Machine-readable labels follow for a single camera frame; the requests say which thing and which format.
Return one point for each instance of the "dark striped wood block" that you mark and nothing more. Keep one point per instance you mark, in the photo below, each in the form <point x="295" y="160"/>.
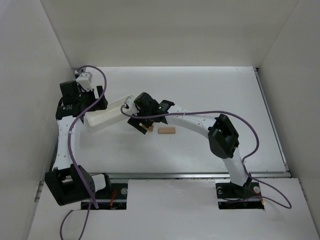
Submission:
<point x="149" y="129"/>

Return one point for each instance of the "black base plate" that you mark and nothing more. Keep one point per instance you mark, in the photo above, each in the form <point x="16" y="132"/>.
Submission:
<point x="232" y="192"/>
<point x="121" y="193"/>

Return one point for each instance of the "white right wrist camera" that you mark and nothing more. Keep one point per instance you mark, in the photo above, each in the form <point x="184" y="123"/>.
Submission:
<point x="130" y="106"/>

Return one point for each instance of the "right aluminium rail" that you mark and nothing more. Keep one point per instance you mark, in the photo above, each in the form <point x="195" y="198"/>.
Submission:
<point x="275" y="133"/>

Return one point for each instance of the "aluminium rail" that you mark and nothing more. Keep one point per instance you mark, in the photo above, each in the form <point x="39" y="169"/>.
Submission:
<point x="275" y="133"/>
<point x="194" y="175"/>

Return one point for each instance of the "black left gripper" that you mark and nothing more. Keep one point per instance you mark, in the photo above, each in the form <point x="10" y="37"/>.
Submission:
<point x="100" y="97"/>

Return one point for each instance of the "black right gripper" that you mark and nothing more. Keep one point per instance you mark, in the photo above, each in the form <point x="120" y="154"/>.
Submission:
<point x="136" y="122"/>

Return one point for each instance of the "front aluminium rail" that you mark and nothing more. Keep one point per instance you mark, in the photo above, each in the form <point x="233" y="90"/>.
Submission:
<point x="194" y="175"/>

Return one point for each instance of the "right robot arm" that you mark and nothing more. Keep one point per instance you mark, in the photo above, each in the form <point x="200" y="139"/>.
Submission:
<point x="222" y="136"/>

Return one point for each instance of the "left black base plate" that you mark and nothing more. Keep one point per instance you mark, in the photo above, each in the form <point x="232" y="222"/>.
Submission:
<point x="121" y="193"/>

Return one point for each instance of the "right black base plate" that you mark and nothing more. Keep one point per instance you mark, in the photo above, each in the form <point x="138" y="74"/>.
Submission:
<point x="232" y="192"/>

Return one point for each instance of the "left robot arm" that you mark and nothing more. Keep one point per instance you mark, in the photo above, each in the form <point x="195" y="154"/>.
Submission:
<point x="68" y="181"/>

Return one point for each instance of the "white plastic tray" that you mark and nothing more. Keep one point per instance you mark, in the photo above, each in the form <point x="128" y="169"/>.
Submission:
<point x="103" y="118"/>

